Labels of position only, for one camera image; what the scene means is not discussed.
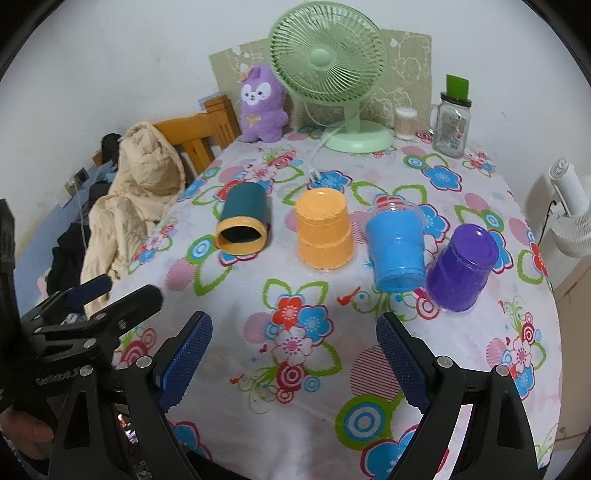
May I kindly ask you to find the orange plastic cup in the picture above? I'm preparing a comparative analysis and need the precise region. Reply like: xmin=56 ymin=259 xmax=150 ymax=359
xmin=295 ymin=188 xmax=355 ymax=270

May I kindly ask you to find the purple plastic cup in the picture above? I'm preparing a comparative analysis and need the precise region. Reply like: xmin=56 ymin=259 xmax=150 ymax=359
xmin=426 ymin=224 xmax=499 ymax=312

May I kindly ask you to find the teal cup yellow rim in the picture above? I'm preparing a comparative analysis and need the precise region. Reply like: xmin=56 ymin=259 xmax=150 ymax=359
xmin=215 ymin=182 xmax=267 ymax=256

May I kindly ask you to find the blue plastic cup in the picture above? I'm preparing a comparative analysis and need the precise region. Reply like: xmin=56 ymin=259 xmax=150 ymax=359
xmin=365 ymin=197 xmax=426 ymax=293

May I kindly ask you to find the person's hand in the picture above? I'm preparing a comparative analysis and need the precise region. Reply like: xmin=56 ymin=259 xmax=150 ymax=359
xmin=1 ymin=408 xmax=53 ymax=460

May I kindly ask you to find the dark clothes pile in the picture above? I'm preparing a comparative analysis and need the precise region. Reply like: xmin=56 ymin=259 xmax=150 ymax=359
xmin=44 ymin=133 xmax=123 ymax=296

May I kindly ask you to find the beige cabinet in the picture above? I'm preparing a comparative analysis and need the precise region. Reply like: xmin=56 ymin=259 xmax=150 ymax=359
xmin=555 ymin=260 xmax=590 ymax=451

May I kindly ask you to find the floral tablecloth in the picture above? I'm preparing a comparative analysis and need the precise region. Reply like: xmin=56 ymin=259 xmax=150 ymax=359
xmin=110 ymin=128 xmax=562 ymax=480

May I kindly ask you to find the beige padded jacket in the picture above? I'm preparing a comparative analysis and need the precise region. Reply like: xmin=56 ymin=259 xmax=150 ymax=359
xmin=80 ymin=121 xmax=187 ymax=315

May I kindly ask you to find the white floor fan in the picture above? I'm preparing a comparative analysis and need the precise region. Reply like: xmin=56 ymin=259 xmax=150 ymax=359
xmin=539 ymin=157 xmax=590 ymax=258

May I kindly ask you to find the wooden chair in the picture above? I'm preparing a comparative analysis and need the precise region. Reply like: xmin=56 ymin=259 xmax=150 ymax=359
xmin=118 ymin=95 xmax=240 ymax=186

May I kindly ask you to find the purple plush toy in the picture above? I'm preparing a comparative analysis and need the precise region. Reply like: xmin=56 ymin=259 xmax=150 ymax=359
xmin=239 ymin=63 xmax=290 ymax=143

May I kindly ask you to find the glass mason jar mug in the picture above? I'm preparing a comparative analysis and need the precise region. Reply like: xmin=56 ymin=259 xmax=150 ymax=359
xmin=427 ymin=92 xmax=472 ymax=159

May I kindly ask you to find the clear toothpick container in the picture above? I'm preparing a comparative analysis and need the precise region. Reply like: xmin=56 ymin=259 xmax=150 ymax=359
xmin=394 ymin=107 xmax=419 ymax=140

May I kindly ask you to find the green card in jar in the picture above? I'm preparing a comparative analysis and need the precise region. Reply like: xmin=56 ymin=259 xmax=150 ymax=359
xmin=446 ymin=74 xmax=470 ymax=101

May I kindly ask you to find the green desk fan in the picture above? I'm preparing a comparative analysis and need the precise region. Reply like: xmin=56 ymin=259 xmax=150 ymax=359
xmin=269 ymin=1 xmax=393 ymax=154

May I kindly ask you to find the white fan power cable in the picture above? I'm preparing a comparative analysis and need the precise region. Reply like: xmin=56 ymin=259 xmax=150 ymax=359
xmin=301 ymin=98 xmax=348 ymax=184

